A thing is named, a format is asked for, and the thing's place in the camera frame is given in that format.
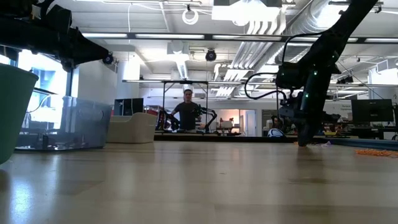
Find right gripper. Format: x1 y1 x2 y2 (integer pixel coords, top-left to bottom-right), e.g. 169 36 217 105
279 99 341 147

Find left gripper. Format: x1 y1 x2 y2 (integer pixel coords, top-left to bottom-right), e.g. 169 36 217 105
30 17 110 73

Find green plastic bin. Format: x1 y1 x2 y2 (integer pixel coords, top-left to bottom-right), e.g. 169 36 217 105
0 63 40 165

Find black computer monitor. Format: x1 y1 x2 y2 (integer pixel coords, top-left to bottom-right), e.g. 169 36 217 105
351 98 394 124

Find black cabinet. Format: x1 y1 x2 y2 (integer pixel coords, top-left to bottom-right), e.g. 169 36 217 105
113 98 144 116

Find clear grey plastic bin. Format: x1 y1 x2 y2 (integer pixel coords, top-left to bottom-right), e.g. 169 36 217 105
15 95 113 152

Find LED light bar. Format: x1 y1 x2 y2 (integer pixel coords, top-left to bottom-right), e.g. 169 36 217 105
80 32 398 44

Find beige plastic bin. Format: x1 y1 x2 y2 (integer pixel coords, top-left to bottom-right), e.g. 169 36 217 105
106 112 160 144

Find person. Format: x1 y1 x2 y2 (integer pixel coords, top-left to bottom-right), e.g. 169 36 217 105
170 89 200 131

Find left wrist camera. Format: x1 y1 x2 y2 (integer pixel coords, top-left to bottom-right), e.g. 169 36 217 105
46 3 73 31

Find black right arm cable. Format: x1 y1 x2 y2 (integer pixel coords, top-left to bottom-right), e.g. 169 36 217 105
244 32 324 100

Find black aluminium rig frame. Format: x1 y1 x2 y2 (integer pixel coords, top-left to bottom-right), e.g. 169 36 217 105
154 133 398 151

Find white cable coil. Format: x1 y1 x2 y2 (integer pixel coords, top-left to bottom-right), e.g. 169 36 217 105
182 8 200 26

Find black background rig frame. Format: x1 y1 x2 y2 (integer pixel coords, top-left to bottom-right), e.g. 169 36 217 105
162 80 210 134

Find round metal duct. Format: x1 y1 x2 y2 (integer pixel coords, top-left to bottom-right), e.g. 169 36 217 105
273 0 358 65

